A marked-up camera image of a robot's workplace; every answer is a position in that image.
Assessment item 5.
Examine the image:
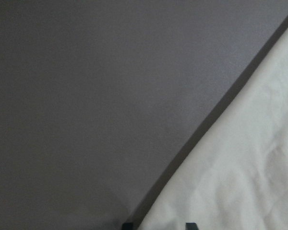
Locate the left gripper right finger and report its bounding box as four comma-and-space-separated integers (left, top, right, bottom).
185, 222, 198, 230

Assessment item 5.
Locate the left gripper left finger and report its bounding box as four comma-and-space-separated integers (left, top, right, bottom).
121, 222, 133, 230

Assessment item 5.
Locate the cream long-sleeve graphic shirt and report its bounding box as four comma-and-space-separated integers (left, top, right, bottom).
139, 29, 288, 230

